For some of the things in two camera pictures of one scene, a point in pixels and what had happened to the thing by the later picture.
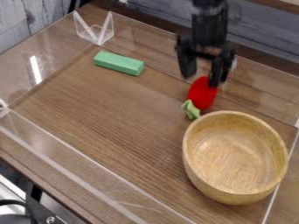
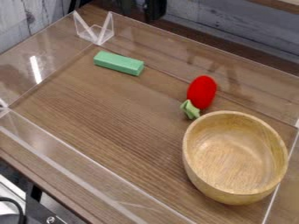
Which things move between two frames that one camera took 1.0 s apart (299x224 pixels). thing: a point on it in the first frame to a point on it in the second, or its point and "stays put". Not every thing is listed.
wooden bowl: [234, 156] stays put
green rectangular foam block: [118, 62] stays put
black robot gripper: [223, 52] to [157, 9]
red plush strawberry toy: [201, 94] stays put
